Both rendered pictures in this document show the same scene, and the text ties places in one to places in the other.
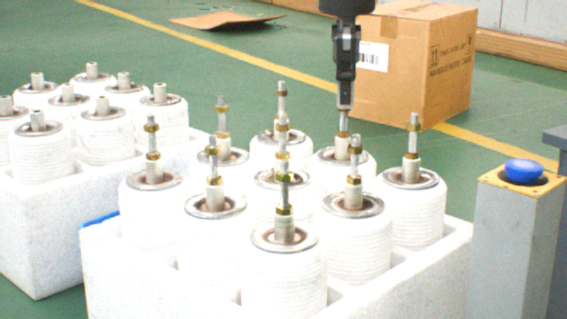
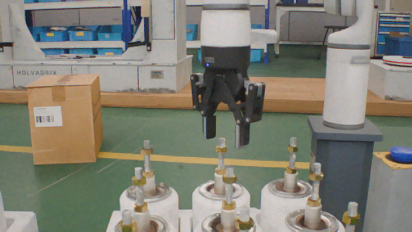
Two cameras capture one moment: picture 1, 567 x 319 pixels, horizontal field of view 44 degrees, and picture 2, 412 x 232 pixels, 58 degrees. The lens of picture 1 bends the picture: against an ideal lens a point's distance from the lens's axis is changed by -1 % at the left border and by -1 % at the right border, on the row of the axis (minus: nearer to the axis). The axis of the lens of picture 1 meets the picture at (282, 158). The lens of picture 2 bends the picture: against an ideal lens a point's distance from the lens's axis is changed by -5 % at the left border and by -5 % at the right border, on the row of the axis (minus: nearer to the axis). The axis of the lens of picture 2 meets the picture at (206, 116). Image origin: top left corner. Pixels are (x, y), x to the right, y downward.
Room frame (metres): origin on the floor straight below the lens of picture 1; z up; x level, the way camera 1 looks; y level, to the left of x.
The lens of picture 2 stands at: (0.56, 0.37, 0.53)
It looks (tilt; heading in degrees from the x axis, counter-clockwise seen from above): 14 degrees down; 312
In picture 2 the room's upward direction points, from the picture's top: straight up
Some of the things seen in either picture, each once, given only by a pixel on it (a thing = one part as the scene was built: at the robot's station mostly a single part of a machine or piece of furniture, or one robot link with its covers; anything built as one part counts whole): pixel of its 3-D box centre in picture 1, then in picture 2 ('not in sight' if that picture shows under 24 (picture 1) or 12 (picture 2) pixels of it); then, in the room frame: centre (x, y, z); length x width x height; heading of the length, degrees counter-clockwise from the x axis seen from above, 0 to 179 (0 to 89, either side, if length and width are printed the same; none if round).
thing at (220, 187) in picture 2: (342, 148); (221, 183); (0.95, -0.08, 0.26); 0.02 x 0.02 x 0.03
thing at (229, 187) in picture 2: (283, 142); (229, 193); (0.86, 0.00, 0.30); 0.01 x 0.01 x 0.08; 29
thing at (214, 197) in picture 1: (214, 196); not in sight; (0.78, 0.08, 0.26); 0.02 x 0.02 x 0.03
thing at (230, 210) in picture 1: (215, 206); not in sight; (0.78, 0.08, 0.25); 0.08 x 0.08 x 0.01
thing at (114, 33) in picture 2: not in sight; (116, 32); (5.17, -2.84, 0.36); 0.50 x 0.38 x 0.21; 123
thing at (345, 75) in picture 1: (345, 87); (248, 129); (0.89, -0.08, 0.37); 0.03 x 0.01 x 0.05; 176
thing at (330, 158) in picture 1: (342, 156); (221, 190); (0.95, -0.08, 0.25); 0.08 x 0.08 x 0.01
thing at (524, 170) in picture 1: (523, 172); (402, 155); (0.71, -0.26, 0.32); 0.04 x 0.04 x 0.02
